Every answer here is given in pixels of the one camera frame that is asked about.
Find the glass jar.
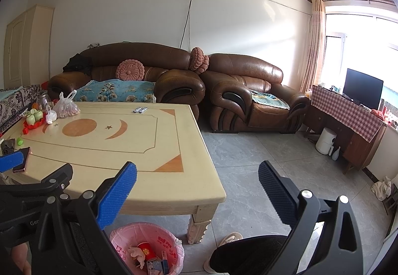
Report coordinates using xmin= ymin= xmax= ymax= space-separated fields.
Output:
xmin=36 ymin=91 xmax=53 ymax=112

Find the floral covered sofa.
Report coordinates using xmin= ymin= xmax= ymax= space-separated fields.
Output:
xmin=0 ymin=84 xmax=42 ymax=134

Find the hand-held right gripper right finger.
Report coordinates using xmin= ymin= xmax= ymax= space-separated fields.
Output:
xmin=258 ymin=161 xmax=364 ymax=275

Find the black hanging cable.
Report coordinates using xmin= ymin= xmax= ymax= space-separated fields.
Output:
xmin=179 ymin=0 xmax=195 ymax=50

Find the red checked tablecloth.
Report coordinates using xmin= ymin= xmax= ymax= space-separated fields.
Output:
xmin=311 ymin=85 xmax=388 ymax=143

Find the red paper cup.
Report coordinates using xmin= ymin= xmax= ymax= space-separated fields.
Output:
xmin=138 ymin=242 xmax=155 ymax=260

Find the blue seat cover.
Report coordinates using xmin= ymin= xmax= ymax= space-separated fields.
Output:
xmin=250 ymin=90 xmax=291 ymax=110

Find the black clothing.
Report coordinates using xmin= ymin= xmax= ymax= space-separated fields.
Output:
xmin=63 ymin=53 xmax=92 ymax=73

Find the blue white small box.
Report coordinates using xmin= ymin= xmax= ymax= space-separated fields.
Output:
xmin=160 ymin=250 xmax=170 ymax=274

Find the black phone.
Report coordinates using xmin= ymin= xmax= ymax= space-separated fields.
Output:
xmin=12 ymin=147 xmax=32 ymax=173

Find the white tissue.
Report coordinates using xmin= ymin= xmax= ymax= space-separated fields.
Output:
xmin=127 ymin=246 xmax=147 ymax=269

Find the brown leather armchair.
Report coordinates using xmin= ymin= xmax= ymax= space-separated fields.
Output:
xmin=199 ymin=54 xmax=311 ymax=134

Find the person's left hand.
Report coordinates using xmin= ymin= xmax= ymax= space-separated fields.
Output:
xmin=11 ymin=244 xmax=32 ymax=275

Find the window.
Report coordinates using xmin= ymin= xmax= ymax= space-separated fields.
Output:
xmin=323 ymin=0 xmax=398 ymax=101

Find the wooden cabinet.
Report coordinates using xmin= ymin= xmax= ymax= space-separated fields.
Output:
xmin=303 ymin=104 xmax=386 ymax=174

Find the bin with pink bag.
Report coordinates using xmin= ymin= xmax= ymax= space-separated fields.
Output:
xmin=109 ymin=222 xmax=185 ymax=275

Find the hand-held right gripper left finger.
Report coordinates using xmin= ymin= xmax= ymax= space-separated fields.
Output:
xmin=31 ymin=161 xmax=139 ymax=275

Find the pink curtain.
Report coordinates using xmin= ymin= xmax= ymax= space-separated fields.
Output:
xmin=299 ymin=0 xmax=325 ymax=93

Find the brown leather sofa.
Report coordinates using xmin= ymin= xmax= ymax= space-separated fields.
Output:
xmin=48 ymin=43 xmax=206 ymax=121

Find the blue floral blanket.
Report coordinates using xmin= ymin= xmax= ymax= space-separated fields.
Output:
xmin=75 ymin=80 xmax=156 ymax=104

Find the beige sneaker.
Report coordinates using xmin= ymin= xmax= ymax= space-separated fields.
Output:
xmin=203 ymin=232 xmax=244 ymax=274

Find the cream cloth bundle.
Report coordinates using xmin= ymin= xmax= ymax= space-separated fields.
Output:
xmin=371 ymin=176 xmax=392 ymax=201

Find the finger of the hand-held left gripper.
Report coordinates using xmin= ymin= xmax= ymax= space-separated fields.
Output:
xmin=0 ymin=164 xmax=73 ymax=198
xmin=0 ymin=151 xmax=25 ymax=173

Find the white round appliance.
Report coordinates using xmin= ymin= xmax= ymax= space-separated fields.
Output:
xmin=315 ymin=128 xmax=337 ymax=156

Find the pink round cushion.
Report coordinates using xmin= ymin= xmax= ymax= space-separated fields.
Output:
xmin=199 ymin=55 xmax=210 ymax=75
xmin=116 ymin=59 xmax=146 ymax=81
xmin=190 ymin=47 xmax=204 ymax=72

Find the plastic bag of nuts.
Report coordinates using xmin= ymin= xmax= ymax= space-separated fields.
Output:
xmin=58 ymin=90 xmax=81 ymax=120

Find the black monitor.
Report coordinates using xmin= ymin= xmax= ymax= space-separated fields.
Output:
xmin=343 ymin=68 xmax=384 ymax=109

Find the cream wardrobe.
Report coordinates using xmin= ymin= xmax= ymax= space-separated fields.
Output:
xmin=4 ymin=4 xmax=55 ymax=89

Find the red tray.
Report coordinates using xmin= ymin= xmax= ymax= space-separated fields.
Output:
xmin=22 ymin=115 xmax=55 ymax=135

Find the beige coffee table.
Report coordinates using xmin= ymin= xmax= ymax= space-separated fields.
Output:
xmin=0 ymin=101 xmax=227 ymax=244

